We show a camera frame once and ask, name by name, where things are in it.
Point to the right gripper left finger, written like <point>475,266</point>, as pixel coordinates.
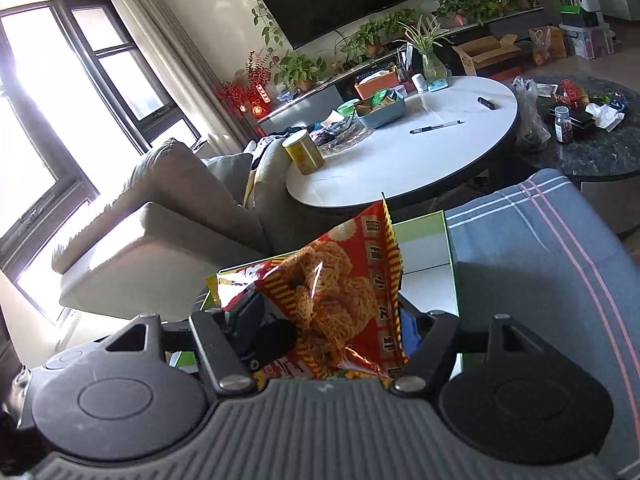
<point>222,338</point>

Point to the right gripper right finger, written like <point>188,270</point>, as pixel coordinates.
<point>428,341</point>

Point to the red yellow noodle snack bag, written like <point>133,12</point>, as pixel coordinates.
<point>340,292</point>

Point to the green cardboard box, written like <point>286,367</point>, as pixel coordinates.
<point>427,277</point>

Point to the beige sofa armchair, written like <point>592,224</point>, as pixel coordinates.
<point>177,220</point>

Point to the blue striped tablecloth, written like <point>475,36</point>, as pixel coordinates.
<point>539,252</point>

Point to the yellow tin can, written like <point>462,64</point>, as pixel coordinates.
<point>304,152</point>

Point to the white round coffee table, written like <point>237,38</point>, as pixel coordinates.
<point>407,168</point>

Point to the black pen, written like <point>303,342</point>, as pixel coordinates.
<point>436,127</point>

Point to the blue plastic basket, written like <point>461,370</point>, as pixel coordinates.
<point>373,117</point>

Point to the black marker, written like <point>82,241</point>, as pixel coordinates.
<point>488,104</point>

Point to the tv console shelf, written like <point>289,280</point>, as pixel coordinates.
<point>317,103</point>

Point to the small glass jar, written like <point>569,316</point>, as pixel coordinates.
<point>562,125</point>

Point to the red berry decoration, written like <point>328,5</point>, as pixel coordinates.
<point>247,90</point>

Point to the orange tissue box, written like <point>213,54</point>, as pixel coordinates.
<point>383,79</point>

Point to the dark marble round table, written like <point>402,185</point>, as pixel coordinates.
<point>595,155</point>

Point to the beige curtain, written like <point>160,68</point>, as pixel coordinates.
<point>183,71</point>

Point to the open cardboard box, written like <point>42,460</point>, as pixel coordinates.
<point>483,52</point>

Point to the spider plant in glass vase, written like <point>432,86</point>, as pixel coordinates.
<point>424,35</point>

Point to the window frame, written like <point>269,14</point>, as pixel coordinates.
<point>89,80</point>

